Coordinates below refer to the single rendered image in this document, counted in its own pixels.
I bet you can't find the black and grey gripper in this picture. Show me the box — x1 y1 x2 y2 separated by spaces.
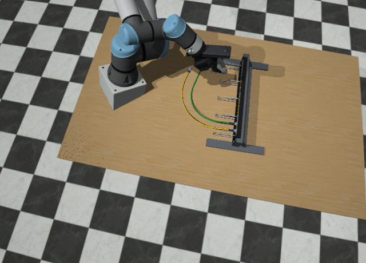
186 41 227 74

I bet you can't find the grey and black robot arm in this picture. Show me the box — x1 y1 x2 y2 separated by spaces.
108 0 231 87

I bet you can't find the grey port rack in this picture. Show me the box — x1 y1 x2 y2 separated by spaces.
206 54 268 155

